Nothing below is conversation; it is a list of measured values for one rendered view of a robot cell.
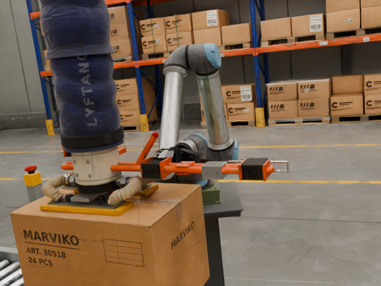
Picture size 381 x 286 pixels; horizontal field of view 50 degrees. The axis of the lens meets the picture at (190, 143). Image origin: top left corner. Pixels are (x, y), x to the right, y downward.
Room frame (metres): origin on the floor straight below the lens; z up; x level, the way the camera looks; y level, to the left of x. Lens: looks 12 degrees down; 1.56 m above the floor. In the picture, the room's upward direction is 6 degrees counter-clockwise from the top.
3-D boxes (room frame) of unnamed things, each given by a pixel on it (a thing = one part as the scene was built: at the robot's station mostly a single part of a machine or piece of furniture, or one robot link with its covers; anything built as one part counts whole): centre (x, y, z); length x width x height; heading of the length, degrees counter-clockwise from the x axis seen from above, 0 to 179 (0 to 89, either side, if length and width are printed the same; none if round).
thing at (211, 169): (1.30, -0.07, 1.19); 0.07 x 0.07 x 0.04; 66
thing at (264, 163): (1.24, -0.19, 1.19); 0.08 x 0.07 x 0.05; 66
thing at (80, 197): (1.49, 0.36, 1.13); 0.34 x 0.25 x 0.06; 66
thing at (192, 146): (1.58, 0.03, 1.20); 0.09 x 0.05 x 0.10; 65
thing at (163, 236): (1.49, 0.33, 0.87); 0.60 x 0.40 x 0.40; 64
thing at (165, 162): (1.39, 0.13, 1.20); 0.10 x 0.08 x 0.06; 156
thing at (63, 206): (1.40, 0.39, 1.09); 0.34 x 0.10 x 0.05; 66
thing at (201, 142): (1.66, -0.01, 1.19); 0.12 x 0.09 x 0.10; 155
